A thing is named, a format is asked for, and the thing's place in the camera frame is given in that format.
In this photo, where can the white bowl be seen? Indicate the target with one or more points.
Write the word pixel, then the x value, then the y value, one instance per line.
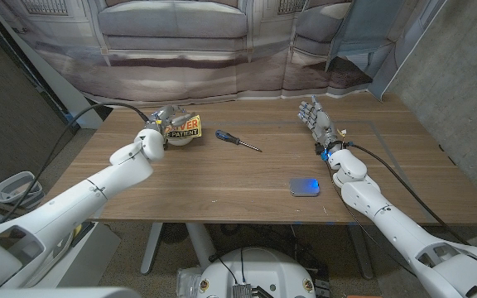
pixel 179 141

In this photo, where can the white metal table leg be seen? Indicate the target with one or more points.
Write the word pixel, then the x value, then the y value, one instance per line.
pixel 201 244
pixel 362 252

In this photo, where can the small grey metal tin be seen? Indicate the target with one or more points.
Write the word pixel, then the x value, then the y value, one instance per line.
pixel 304 187

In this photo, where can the printed room backdrop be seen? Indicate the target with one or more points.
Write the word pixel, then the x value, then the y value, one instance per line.
pixel 180 62

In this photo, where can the white robot torso base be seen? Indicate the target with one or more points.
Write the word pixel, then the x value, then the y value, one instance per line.
pixel 259 269

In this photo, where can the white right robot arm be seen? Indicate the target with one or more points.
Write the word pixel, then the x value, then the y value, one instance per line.
pixel 404 227

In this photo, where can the grey plastic bucket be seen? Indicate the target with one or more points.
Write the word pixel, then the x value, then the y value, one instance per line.
pixel 15 190

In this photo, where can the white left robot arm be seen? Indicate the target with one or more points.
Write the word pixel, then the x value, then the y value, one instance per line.
pixel 77 198

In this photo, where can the clear plastic container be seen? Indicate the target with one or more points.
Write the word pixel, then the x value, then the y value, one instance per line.
pixel 186 283

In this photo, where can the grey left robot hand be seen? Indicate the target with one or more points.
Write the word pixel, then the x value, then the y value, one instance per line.
pixel 164 118

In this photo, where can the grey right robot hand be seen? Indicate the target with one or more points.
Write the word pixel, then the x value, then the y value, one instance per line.
pixel 320 124

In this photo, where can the yellow black bumper sticker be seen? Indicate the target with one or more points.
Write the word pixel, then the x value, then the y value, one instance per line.
pixel 186 127

